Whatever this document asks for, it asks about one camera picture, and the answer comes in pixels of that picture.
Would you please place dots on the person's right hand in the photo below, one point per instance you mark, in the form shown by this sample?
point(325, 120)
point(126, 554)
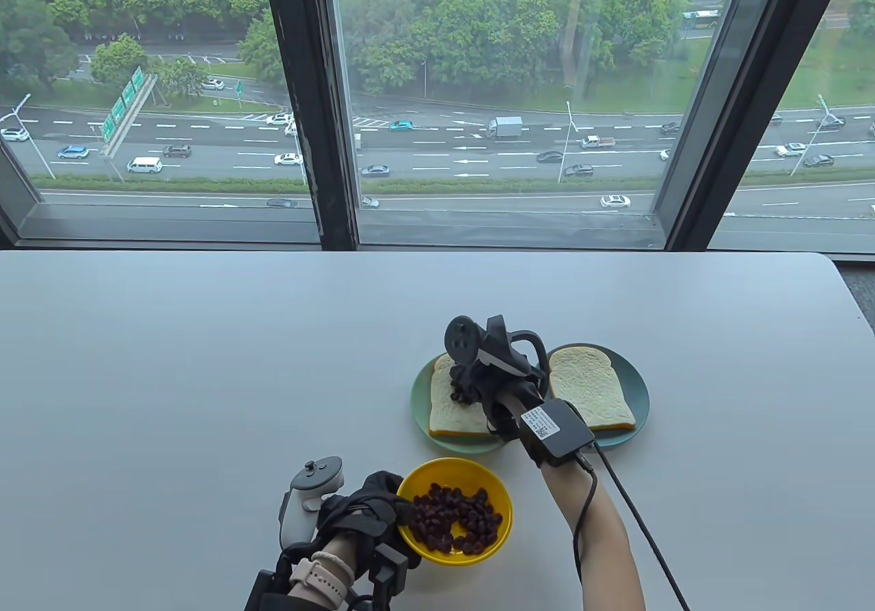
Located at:
point(478, 385)

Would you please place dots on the person's left hand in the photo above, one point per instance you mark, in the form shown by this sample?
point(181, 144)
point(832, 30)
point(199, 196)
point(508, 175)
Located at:
point(369, 508)

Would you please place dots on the white toast slice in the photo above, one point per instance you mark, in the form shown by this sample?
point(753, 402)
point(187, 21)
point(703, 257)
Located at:
point(588, 385)
point(444, 413)

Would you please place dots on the pile of dark cranberries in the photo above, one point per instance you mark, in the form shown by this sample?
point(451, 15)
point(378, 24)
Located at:
point(451, 515)

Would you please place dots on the yellow bowl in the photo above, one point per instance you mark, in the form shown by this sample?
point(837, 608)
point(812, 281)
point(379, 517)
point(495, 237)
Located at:
point(451, 471)

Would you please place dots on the person's left forearm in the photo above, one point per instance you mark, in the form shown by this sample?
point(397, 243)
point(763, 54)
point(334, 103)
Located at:
point(342, 546)

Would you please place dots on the grey tracking controller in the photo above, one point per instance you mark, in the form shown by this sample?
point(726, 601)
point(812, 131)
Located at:
point(318, 478)
point(461, 337)

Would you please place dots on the green plate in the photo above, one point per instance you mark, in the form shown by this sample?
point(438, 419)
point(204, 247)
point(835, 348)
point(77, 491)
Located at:
point(418, 399)

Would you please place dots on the black wrist sensor box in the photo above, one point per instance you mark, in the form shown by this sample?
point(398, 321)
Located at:
point(266, 594)
point(557, 430)

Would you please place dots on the blue plate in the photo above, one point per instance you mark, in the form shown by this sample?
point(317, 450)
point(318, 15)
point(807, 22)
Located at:
point(639, 392)

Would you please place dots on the green road sign gantry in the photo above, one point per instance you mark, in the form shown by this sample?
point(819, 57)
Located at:
point(127, 96)

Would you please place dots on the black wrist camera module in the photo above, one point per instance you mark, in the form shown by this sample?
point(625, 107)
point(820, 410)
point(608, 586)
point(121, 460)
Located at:
point(389, 566)

